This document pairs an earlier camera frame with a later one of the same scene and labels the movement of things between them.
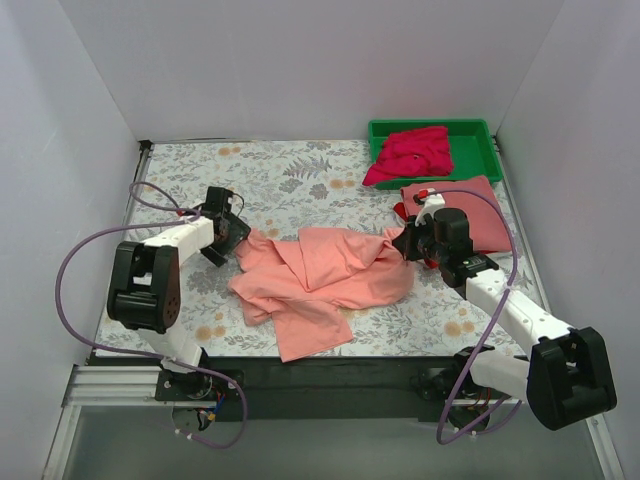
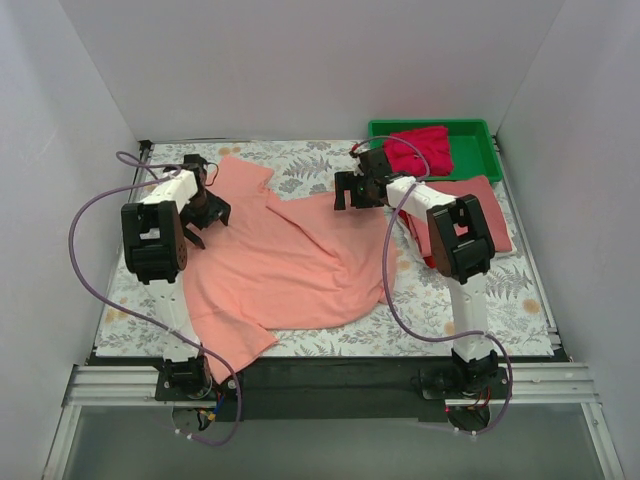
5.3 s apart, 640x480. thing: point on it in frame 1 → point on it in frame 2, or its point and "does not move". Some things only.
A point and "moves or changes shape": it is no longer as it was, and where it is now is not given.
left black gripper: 233,233 → 206,215
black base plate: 386,387 does not move
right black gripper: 410,243 → 347,188
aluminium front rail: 111,386 does not move
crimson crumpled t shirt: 412,153 does not move
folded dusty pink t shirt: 488,233 does not move
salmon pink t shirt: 302,280 moves or changes shape
